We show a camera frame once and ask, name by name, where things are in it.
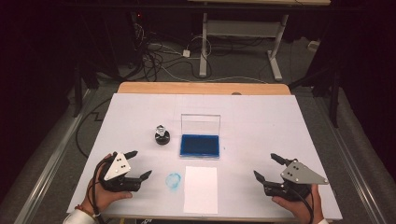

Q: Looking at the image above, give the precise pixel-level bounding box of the hand-held gripper cable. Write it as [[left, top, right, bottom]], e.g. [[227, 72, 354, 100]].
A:
[[289, 186, 314, 224], [87, 155, 117, 224]]

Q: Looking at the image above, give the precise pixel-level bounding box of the blue ink pad case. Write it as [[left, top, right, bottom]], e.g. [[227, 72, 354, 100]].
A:
[[179, 113, 222, 161]]

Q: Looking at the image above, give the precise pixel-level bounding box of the small white box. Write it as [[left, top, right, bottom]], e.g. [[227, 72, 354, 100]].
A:
[[307, 39, 321, 52]]

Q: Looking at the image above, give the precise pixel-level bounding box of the round stamp with clear handle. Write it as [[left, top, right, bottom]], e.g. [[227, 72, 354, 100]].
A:
[[154, 124, 171, 142]]

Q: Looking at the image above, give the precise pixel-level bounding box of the left hand-held gripper cable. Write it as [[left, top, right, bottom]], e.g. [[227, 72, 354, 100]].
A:
[[87, 155, 117, 224]]

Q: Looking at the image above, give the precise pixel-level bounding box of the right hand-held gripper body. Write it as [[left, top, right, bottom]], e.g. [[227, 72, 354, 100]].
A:
[[262, 159, 330, 202]]

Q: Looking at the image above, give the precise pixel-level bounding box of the black round stamp cap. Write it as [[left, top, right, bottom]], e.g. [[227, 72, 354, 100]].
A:
[[154, 133, 172, 146]]

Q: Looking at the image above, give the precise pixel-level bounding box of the black metal stand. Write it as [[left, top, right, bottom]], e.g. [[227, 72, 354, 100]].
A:
[[288, 62, 343, 129], [72, 59, 101, 119]]

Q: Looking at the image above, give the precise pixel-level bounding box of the tangle of black cables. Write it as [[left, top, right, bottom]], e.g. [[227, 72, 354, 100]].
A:
[[129, 22, 214, 83]]

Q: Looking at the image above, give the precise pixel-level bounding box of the aluminium floor rail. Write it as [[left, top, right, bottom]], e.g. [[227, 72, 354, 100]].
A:
[[13, 88, 95, 224], [314, 96, 388, 224]]

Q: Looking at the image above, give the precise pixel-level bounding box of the person's right hand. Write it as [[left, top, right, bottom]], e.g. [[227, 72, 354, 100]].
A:
[[272, 183, 325, 224]]

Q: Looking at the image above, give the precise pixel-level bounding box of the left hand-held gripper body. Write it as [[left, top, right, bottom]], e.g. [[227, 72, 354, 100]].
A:
[[98, 151, 143, 193]]

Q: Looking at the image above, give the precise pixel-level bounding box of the white metal desk frame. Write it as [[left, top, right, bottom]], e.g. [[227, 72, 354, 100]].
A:
[[199, 12, 290, 82]]

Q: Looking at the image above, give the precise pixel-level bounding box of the white paper sheet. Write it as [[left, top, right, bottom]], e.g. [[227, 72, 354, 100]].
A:
[[182, 165, 219, 215]]

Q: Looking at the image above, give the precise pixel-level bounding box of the red bead bracelet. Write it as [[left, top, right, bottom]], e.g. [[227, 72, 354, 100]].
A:
[[74, 203, 96, 218]]

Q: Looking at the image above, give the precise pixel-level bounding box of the white floor cable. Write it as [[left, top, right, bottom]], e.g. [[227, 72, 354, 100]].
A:
[[160, 65, 269, 85]]

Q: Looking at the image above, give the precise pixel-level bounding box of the black floor cable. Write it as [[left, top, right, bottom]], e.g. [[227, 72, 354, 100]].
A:
[[75, 97, 113, 159]]

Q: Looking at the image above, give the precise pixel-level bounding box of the large white table board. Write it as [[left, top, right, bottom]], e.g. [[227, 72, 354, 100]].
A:
[[66, 92, 344, 222]]

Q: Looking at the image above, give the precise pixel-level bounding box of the right hand-held gripper cable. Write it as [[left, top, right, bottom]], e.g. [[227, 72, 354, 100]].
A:
[[289, 186, 314, 224]]

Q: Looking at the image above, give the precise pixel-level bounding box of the person's left hand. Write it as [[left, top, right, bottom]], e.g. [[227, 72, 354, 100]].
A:
[[81, 153, 134, 216]]

